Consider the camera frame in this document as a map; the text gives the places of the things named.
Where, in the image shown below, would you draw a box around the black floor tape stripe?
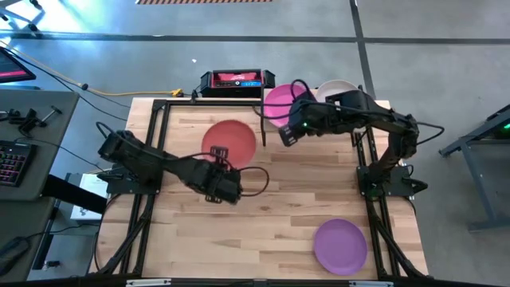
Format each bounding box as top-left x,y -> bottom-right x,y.
349,0 -> 376,99

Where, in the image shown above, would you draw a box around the white plastic plate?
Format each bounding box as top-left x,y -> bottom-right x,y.
316,79 -> 360,104

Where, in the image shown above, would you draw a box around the orange-red plastic plate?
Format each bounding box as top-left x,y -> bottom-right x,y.
201,119 -> 257,171

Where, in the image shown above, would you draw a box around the black aluminium rig frame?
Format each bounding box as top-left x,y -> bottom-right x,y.
89,97 -> 430,282

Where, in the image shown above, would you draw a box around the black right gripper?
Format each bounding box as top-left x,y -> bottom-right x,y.
278,92 -> 340,148

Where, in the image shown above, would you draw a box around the black power adapter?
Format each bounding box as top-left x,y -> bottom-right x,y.
0,236 -> 32,277

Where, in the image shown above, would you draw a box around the black computer monitor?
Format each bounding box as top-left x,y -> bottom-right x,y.
0,46 -> 37,85

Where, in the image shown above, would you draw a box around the white box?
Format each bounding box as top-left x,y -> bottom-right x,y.
70,172 -> 109,222

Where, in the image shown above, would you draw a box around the black clamp tool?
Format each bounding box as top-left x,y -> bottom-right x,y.
0,105 -> 64,139

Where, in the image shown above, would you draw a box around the black red power station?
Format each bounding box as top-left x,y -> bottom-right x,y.
199,68 -> 277,99

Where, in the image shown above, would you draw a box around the grey metal legs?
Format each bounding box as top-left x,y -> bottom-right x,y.
0,0 -> 45,33

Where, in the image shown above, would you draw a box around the grey metal desk frame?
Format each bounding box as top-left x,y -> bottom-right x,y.
437,103 -> 510,233

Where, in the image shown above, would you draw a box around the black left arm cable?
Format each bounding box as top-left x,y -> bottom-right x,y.
94,121 -> 270,199

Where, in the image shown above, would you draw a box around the purple plastic plate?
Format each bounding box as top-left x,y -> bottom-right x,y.
313,218 -> 368,277

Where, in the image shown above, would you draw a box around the magenta pink plastic plate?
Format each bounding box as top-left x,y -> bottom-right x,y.
262,83 -> 308,129

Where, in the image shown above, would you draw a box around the grey desk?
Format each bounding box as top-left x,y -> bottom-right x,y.
0,89 -> 80,202
0,197 -> 57,282

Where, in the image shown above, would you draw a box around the white frame bracket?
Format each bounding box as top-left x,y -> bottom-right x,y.
125,278 -> 172,287
349,280 -> 394,287

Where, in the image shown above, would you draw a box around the black backlit keyboard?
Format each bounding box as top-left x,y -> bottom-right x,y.
0,140 -> 36,188

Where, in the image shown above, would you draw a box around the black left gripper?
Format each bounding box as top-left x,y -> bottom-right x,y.
186,145 -> 244,205

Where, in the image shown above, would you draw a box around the yellow floor cable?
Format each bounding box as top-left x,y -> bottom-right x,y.
0,39 -> 185,99

